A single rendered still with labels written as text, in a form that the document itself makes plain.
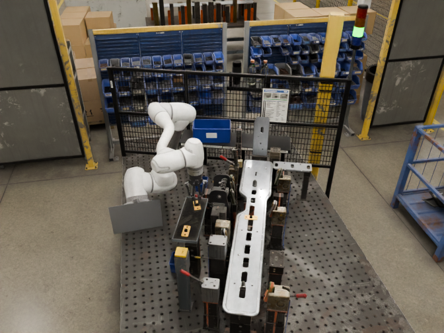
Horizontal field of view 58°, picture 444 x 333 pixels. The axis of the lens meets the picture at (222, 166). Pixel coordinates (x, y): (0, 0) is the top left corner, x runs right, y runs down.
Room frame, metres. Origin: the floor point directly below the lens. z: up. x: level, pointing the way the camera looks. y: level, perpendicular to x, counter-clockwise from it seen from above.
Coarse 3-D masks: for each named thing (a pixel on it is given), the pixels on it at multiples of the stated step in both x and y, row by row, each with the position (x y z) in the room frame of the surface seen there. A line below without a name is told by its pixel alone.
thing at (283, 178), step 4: (280, 176) 2.32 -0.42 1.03; (284, 176) 2.30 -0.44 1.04; (288, 176) 2.30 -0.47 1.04; (280, 180) 2.27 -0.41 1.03; (284, 180) 2.27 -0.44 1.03; (288, 180) 2.27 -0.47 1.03; (280, 184) 2.27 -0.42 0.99; (284, 184) 2.27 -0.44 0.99; (288, 184) 2.27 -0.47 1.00; (280, 188) 2.27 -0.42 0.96; (284, 188) 2.27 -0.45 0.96; (288, 188) 2.26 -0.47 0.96; (280, 192) 2.27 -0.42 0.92; (284, 192) 2.27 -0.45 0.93; (288, 192) 2.26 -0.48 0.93; (284, 196) 2.28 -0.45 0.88; (284, 200) 2.28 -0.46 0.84; (288, 200) 2.28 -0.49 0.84; (284, 204) 2.27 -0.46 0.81; (288, 204) 2.28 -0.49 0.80; (288, 212) 2.29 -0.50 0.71; (288, 216) 2.26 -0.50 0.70
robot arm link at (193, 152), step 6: (192, 138) 1.87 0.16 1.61; (186, 144) 1.83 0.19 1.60; (192, 144) 1.81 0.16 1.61; (198, 144) 1.82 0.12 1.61; (180, 150) 1.81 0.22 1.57; (186, 150) 1.81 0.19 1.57; (192, 150) 1.80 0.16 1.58; (198, 150) 1.81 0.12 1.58; (186, 156) 1.78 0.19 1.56; (192, 156) 1.79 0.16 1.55; (198, 156) 1.80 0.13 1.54; (186, 162) 1.77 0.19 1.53; (192, 162) 1.78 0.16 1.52; (198, 162) 1.80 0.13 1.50
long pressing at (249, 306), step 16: (256, 176) 2.36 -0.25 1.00; (240, 192) 2.17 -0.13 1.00; (256, 192) 2.17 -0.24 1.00; (256, 208) 2.01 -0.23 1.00; (240, 224) 1.86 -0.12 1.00; (256, 224) 1.86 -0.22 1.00; (240, 240) 1.71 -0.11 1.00; (256, 240) 1.71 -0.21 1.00; (240, 256) 1.59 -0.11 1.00; (256, 256) 1.59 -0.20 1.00; (240, 272) 1.47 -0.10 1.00; (256, 272) 1.47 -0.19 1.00; (256, 288) 1.37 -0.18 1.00; (224, 304) 1.27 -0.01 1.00; (240, 304) 1.27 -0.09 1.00; (256, 304) 1.27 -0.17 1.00
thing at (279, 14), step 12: (276, 12) 6.05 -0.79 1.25; (288, 12) 5.63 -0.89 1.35; (300, 12) 5.63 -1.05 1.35; (312, 12) 5.63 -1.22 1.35; (324, 12) 5.63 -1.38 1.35; (348, 12) 5.63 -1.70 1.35; (372, 12) 5.64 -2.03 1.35; (276, 24) 6.01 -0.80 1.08; (372, 24) 5.64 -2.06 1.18; (360, 60) 5.63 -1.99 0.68; (360, 84) 5.65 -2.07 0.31
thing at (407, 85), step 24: (408, 0) 4.61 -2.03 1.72; (432, 0) 4.68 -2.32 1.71; (408, 24) 4.63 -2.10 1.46; (432, 24) 4.70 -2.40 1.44; (384, 48) 4.56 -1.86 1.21; (408, 48) 4.66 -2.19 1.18; (432, 48) 4.72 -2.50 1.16; (384, 72) 4.60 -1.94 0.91; (408, 72) 4.69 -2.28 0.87; (432, 72) 4.75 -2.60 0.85; (384, 96) 4.63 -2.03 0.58; (408, 96) 4.72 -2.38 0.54; (432, 96) 4.76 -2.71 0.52; (384, 120) 4.65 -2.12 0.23; (408, 120) 4.75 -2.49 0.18
